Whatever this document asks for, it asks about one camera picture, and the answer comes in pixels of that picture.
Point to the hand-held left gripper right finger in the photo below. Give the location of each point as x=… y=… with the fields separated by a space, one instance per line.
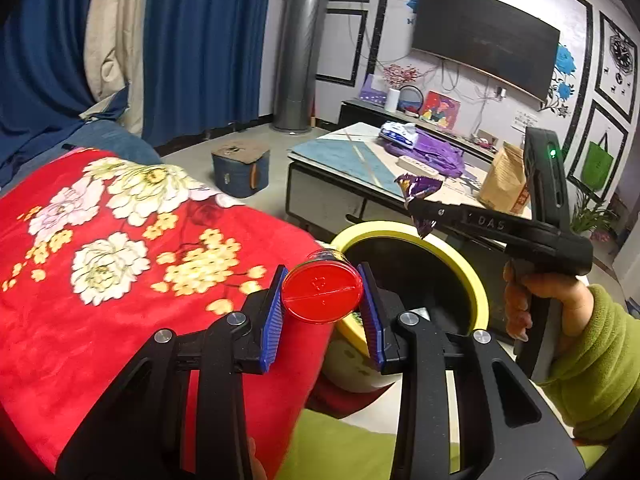
x=370 y=315

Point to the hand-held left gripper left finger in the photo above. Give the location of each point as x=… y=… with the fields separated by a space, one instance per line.
x=272 y=320

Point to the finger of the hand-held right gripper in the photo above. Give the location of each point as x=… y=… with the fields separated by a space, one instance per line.
x=440 y=215

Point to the purple candy wrapper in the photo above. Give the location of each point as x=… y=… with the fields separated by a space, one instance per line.
x=417 y=187

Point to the yellow rimmed trash bin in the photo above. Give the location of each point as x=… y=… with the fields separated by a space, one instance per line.
x=400 y=265

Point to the person's right forearm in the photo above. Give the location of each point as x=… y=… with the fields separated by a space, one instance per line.
x=600 y=370

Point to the person's right hand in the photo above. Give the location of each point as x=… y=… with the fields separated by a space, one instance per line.
x=517 y=305

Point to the person's left hand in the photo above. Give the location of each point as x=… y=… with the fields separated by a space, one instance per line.
x=257 y=462

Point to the white power strip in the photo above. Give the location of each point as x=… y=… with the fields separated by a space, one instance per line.
x=417 y=165

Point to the green potted plant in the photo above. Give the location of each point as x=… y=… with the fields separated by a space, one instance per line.
x=592 y=215

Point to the purple bag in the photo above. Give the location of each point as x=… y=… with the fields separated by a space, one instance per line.
x=430 y=147

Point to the brown paper bag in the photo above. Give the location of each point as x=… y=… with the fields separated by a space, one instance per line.
x=502 y=180

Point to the white blue tissue pack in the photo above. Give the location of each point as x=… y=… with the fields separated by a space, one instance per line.
x=395 y=134

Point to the green tote bag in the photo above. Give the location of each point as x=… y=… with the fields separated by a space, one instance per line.
x=597 y=165

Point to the colourful picture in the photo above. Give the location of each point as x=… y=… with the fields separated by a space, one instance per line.
x=440 y=109

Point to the round sand art ornament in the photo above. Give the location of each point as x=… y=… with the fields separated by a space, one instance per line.
x=411 y=109

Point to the white vase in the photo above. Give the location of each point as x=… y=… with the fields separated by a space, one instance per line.
x=391 y=101

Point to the white blue coffee table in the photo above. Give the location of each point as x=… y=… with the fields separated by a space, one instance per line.
x=330 y=155

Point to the black television cabinet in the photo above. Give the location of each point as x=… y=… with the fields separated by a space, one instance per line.
x=355 y=112

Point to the purple tissue box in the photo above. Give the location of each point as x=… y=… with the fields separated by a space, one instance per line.
x=372 y=91

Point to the blue storage stool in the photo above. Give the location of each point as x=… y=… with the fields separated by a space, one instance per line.
x=240 y=175

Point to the red floral blanket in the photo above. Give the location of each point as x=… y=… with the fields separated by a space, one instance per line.
x=100 y=350

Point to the silver tower air conditioner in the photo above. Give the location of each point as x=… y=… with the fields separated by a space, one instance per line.
x=300 y=50

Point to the grey blue bed sheet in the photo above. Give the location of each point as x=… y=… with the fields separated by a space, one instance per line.
x=115 y=142

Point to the blue curtain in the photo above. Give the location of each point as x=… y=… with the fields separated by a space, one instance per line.
x=40 y=60
x=200 y=45

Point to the beige curtain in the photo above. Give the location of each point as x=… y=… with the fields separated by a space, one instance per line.
x=115 y=25

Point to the white wall notice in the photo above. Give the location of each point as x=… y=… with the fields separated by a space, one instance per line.
x=525 y=121

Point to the black wall television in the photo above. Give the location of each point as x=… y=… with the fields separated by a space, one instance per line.
x=480 y=35

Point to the black wall clock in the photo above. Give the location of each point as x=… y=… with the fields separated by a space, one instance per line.
x=620 y=55

